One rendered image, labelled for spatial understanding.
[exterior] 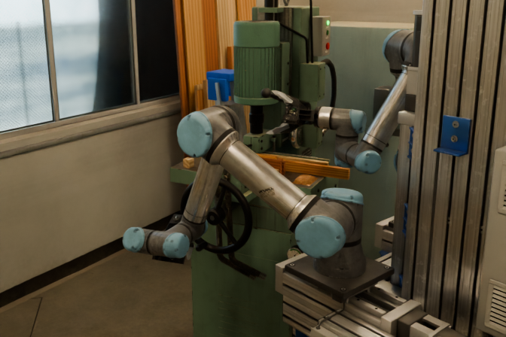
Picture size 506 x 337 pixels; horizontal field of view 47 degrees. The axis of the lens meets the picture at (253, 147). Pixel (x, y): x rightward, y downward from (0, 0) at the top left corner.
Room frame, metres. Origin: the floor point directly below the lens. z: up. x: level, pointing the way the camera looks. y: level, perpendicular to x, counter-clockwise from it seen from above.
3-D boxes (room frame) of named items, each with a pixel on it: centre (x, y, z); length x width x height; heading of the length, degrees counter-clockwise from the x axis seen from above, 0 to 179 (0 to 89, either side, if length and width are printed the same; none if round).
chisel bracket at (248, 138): (2.26, -0.02, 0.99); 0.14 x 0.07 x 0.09; 154
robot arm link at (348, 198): (1.52, -0.24, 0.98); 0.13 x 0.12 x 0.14; 154
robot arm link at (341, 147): (1.88, -0.32, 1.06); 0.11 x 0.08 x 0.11; 17
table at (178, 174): (2.15, 0.04, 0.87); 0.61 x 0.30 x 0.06; 64
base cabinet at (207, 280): (2.35, -0.06, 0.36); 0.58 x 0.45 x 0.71; 154
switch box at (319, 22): (2.47, -0.28, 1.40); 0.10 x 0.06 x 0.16; 154
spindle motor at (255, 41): (2.24, -0.01, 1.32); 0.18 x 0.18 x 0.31
